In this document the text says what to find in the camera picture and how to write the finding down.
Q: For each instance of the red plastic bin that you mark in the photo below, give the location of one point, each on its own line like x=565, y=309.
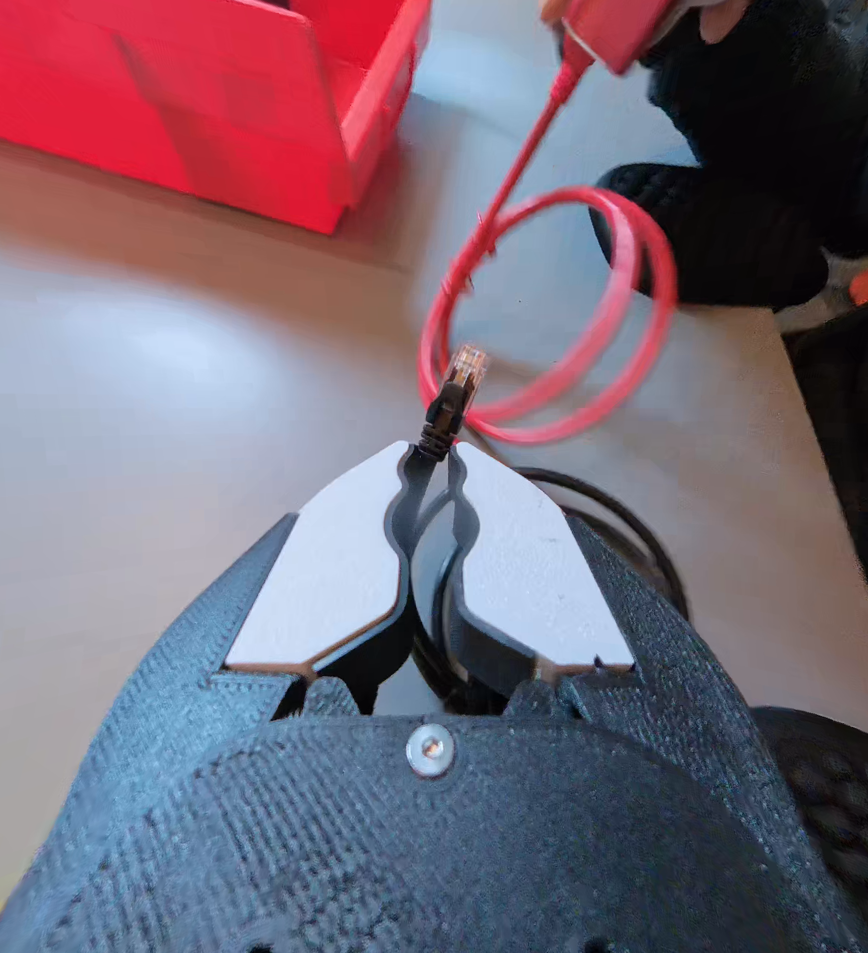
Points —
x=180, y=89

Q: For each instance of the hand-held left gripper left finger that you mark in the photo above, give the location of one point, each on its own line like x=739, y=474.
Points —
x=322, y=581

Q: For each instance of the person's right forearm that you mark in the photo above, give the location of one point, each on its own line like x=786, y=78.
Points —
x=776, y=97

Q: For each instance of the red network switch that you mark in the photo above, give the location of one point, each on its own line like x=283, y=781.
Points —
x=612, y=30

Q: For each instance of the person's right hand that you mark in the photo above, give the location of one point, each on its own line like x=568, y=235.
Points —
x=724, y=19

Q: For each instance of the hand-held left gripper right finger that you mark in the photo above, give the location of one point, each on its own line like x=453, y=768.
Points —
x=538, y=581

